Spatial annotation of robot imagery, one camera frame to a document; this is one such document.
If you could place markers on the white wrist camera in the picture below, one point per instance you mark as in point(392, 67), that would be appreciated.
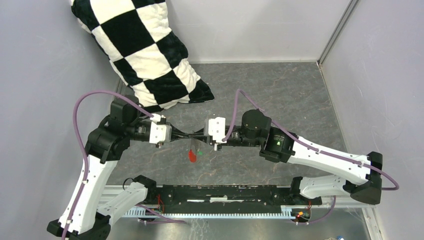
point(160, 132)
point(215, 130)

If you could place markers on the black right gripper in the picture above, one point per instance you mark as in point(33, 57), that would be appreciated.
point(202, 138)

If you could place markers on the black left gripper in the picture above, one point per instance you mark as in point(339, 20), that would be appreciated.
point(175, 132)

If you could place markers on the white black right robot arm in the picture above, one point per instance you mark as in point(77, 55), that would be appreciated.
point(351, 175)

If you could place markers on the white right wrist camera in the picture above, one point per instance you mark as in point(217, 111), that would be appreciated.
point(215, 130)

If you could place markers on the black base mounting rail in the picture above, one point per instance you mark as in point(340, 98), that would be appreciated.
point(226, 199)

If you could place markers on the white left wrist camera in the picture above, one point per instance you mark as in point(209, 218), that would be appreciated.
point(160, 132)

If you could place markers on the black white checkered pillow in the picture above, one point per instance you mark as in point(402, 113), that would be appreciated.
point(143, 50)

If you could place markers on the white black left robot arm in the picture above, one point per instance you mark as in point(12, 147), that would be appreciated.
point(84, 218)

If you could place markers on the silver keyring with red tool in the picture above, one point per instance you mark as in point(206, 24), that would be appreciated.
point(193, 149)

